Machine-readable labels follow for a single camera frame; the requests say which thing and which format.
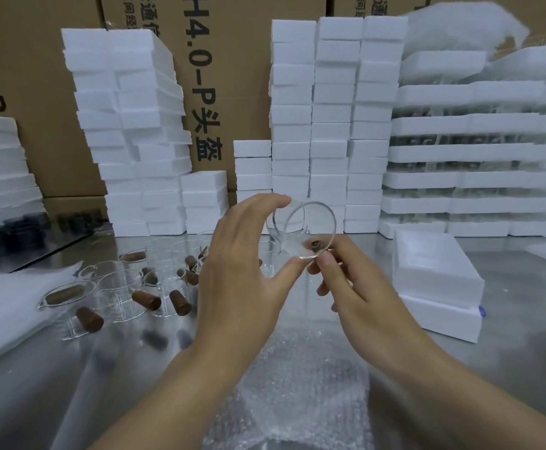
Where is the person's left forearm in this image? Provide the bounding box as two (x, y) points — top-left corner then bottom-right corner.
(88, 339), (268, 450)

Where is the white foam sheet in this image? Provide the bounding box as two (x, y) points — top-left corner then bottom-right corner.
(0, 261), (97, 373)

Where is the person's left hand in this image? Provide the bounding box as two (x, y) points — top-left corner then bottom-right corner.
(192, 193), (310, 367)

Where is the crumpled white foam wrap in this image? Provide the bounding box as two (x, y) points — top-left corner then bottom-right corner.
(400, 1), (532, 62)

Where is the brown cardboard box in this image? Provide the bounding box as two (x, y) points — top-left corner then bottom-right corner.
(99, 0), (333, 193)
(326, 0), (546, 31)
(42, 195), (111, 222)
(0, 0), (109, 198)

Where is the cluster of glass cups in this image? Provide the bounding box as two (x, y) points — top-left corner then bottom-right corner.
(36, 229), (276, 343)

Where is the white foam box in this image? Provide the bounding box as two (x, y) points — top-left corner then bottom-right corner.
(391, 229), (485, 306)
(397, 294), (484, 344)

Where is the clear bubble wrap sheet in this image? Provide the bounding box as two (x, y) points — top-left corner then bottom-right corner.
(202, 318), (382, 450)

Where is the person's right hand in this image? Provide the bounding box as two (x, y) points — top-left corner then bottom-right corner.
(307, 235), (424, 372)

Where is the stack of foam trays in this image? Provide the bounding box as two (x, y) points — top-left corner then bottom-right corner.
(378, 44), (546, 240)

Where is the person's right forearm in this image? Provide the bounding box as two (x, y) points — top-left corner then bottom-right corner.
(369, 339), (546, 450)

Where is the row of black caps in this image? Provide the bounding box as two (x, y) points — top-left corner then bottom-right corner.
(0, 210), (106, 273)

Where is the wooden-handled clear glass cup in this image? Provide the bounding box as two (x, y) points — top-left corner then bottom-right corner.
(266, 197), (337, 264)

